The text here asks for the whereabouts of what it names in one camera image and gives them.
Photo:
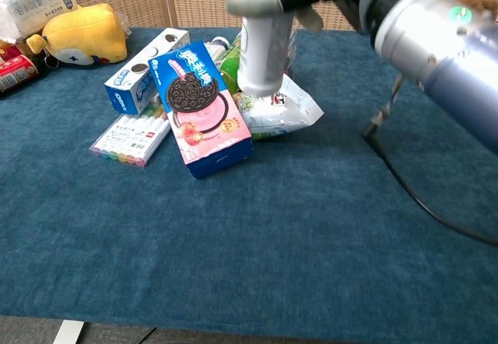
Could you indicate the white yogurt drink bottle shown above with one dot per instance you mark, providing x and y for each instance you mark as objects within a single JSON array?
[{"x": 264, "y": 44}]

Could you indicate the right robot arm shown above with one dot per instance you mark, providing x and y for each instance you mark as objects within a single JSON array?
[{"x": 439, "y": 52}]

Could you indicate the green plastic bottle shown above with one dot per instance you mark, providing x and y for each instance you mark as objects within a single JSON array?
[{"x": 229, "y": 65}]

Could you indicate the clear pack of drink cans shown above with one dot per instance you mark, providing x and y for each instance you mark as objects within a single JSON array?
[{"x": 292, "y": 48}]

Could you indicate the white and green snack bag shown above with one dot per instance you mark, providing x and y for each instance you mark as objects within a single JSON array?
[{"x": 284, "y": 110}]

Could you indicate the pink and blue Oreo box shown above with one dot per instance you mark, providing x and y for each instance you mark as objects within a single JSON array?
[{"x": 198, "y": 110}]

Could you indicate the white and blue Oreo box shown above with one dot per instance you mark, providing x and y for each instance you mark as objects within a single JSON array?
[{"x": 134, "y": 83}]

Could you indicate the yellow plush toy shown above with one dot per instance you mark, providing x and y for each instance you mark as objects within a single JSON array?
[{"x": 83, "y": 34}]

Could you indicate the pack of pastel highlighter pens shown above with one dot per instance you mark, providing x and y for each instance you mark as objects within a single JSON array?
[{"x": 130, "y": 137}]

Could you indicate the blue velvet tablecloth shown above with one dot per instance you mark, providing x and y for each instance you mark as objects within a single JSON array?
[{"x": 249, "y": 223}]

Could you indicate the white tissue pack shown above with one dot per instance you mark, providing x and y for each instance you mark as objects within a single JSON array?
[{"x": 31, "y": 3}]

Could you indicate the red snack packet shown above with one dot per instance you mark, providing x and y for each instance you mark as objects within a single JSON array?
[{"x": 15, "y": 72}]

